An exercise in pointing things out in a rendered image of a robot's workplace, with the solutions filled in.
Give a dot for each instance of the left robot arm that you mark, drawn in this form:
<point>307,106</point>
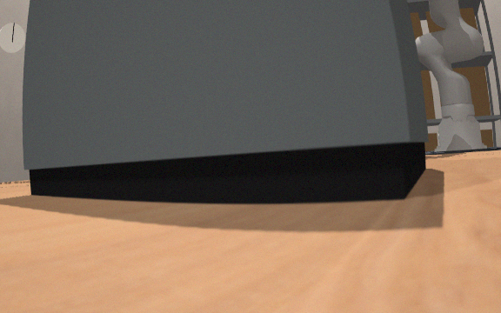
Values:
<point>458,130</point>

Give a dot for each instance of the grey cabinet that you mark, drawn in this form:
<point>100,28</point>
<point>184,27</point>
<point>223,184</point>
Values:
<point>223,101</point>

